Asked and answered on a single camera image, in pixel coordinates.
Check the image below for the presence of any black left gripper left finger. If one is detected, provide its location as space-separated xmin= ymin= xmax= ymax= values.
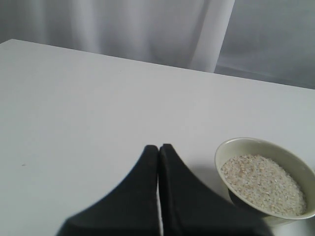
xmin=57 ymin=145 xmax=160 ymax=236

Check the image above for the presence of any white backdrop curtain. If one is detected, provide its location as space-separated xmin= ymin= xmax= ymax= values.
xmin=0 ymin=0 xmax=315 ymax=89

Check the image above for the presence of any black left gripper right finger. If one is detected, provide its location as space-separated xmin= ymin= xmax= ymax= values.
xmin=159 ymin=144 xmax=272 ymax=236

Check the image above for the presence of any small white ceramic bowl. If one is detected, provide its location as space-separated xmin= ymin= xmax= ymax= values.
xmin=215 ymin=138 xmax=315 ymax=226

